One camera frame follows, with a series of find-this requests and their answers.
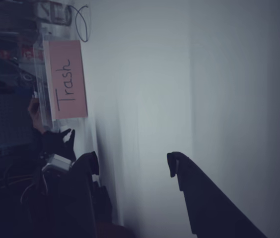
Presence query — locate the clear plastic box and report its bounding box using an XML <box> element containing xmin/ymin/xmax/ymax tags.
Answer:
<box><xmin>31</xmin><ymin>33</ymin><xmax>57</xmax><ymax>131</ymax></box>

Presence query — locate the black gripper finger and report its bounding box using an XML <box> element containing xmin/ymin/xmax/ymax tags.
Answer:
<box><xmin>55</xmin><ymin>151</ymin><xmax>101</xmax><ymax>238</ymax></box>
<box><xmin>166</xmin><ymin>151</ymin><xmax>268</xmax><ymax>238</ymax></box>

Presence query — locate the looped black wire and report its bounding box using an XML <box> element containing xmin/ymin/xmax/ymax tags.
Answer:
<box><xmin>69</xmin><ymin>4</ymin><xmax>91</xmax><ymax>43</ymax></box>

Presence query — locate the white idle arm camera box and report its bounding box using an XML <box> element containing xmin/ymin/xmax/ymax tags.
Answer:
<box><xmin>41</xmin><ymin>153</ymin><xmax>72</xmax><ymax>174</ymax></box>

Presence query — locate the pink trash sign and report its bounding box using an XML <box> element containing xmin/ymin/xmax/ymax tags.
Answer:
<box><xmin>47</xmin><ymin>39</ymin><xmax>89</xmax><ymax>120</ymax></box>

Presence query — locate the bystander's bare hand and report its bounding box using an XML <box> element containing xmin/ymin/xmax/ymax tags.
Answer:
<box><xmin>27</xmin><ymin>97</ymin><xmax>47</xmax><ymax>135</ymax></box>

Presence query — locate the grey perforated panel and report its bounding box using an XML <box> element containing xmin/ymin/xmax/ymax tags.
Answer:
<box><xmin>0</xmin><ymin>93</ymin><xmax>35</xmax><ymax>156</ymax></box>

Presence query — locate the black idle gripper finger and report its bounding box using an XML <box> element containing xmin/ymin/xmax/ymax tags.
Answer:
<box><xmin>66</xmin><ymin>129</ymin><xmax>77</xmax><ymax>162</ymax></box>
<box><xmin>59</xmin><ymin>128</ymin><xmax>72</xmax><ymax>145</ymax></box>

